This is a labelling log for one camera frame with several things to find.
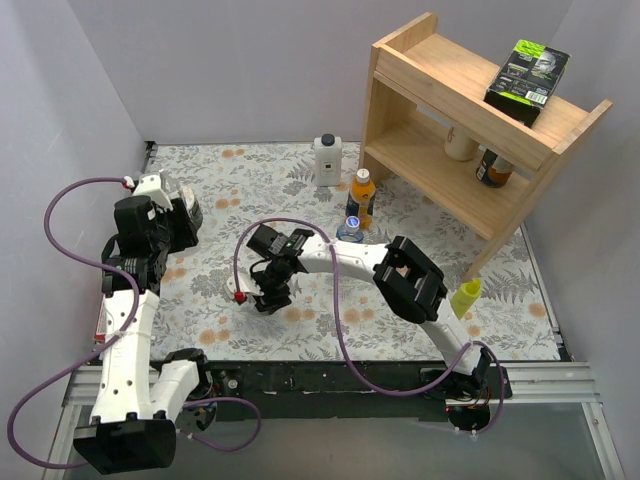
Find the yellow squeeze bottle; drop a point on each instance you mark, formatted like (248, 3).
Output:
(465, 297)

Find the dark jar on shelf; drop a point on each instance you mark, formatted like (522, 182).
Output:
(494, 171)

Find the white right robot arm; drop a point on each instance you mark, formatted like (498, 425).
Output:
(412, 285)

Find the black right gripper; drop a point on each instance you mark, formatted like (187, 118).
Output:
(273, 300)

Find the wooden shelf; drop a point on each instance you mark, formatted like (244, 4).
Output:
(419, 85)

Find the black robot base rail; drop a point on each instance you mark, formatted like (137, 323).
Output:
(328, 389)

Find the black green product box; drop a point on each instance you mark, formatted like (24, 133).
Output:
(526, 81)

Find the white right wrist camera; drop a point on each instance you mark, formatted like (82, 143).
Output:
(242, 288)

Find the orange juice bottle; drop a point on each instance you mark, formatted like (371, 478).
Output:
(361, 198)

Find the white square lotion bottle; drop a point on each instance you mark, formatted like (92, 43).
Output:
(328, 157)

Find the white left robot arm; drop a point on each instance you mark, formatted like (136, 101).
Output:
(132, 423)

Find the red snack box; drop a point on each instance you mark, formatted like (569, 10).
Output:
(100, 328)

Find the cream cup on shelf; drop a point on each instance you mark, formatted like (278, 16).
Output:
(459, 146)

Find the blue label water bottle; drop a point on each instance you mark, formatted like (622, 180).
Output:
(349, 235)

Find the blue bottle cap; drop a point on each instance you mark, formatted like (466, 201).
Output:
(352, 222)

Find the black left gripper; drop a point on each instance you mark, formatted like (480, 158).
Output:
(181, 220)

